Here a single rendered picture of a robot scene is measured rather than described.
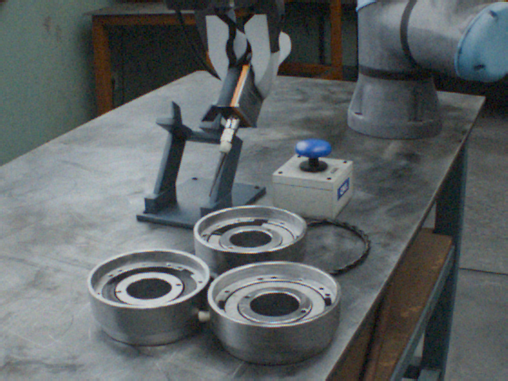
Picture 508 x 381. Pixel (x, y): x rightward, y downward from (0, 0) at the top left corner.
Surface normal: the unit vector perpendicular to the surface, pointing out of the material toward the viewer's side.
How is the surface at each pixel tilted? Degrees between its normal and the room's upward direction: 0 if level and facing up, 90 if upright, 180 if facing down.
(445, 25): 79
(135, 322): 90
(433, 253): 0
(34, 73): 90
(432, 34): 85
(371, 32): 90
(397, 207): 0
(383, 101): 73
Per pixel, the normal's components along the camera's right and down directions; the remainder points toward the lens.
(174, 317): 0.49, 0.31
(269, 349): -0.09, 0.38
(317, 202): -0.41, 0.36
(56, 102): 0.91, 0.13
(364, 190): -0.04, -0.93
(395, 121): -0.23, 0.07
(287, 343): 0.15, 0.37
